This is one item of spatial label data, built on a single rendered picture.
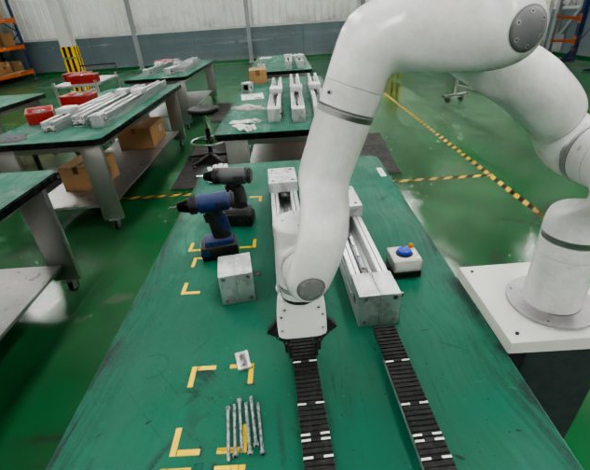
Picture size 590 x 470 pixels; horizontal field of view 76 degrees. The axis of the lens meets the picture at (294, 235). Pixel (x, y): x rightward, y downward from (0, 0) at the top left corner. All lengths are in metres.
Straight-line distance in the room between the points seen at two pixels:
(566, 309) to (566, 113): 0.46
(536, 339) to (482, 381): 0.16
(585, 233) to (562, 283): 0.13
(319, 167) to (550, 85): 0.38
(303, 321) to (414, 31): 0.53
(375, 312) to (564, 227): 0.43
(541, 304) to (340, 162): 0.63
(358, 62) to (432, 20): 0.10
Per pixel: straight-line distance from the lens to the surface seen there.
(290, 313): 0.75
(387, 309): 0.94
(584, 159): 0.88
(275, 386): 0.85
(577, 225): 0.92
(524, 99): 0.73
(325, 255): 0.58
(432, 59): 0.60
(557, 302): 1.03
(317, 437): 0.74
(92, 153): 3.20
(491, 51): 0.59
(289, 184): 1.44
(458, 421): 0.83
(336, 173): 0.60
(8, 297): 2.58
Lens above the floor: 1.45
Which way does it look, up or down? 30 degrees down
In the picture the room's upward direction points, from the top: 4 degrees counter-clockwise
